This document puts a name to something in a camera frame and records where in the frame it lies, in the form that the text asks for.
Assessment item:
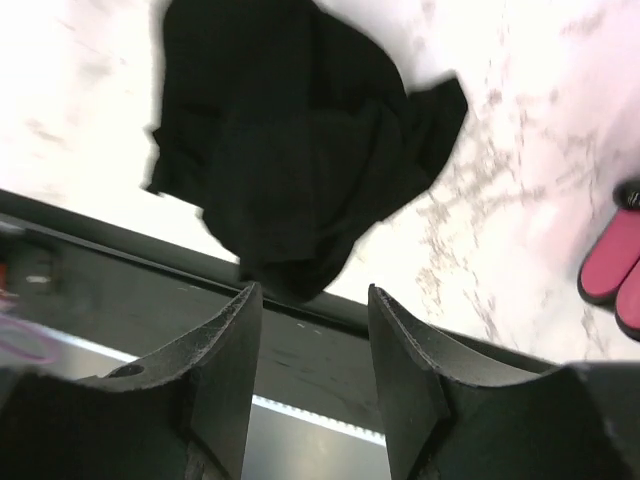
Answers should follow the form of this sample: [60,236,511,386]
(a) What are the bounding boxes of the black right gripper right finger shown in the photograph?
[368,286,639,479]

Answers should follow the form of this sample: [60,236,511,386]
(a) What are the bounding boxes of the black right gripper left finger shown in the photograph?
[1,285,262,480]

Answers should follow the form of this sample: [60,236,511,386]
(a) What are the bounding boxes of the black and pink drawer box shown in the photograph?
[577,177,639,341]

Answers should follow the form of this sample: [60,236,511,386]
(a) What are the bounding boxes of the black t shirt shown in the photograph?
[146,0,468,302]

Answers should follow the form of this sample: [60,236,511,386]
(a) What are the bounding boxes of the aluminium frame rail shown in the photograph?
[51,332,390,480]

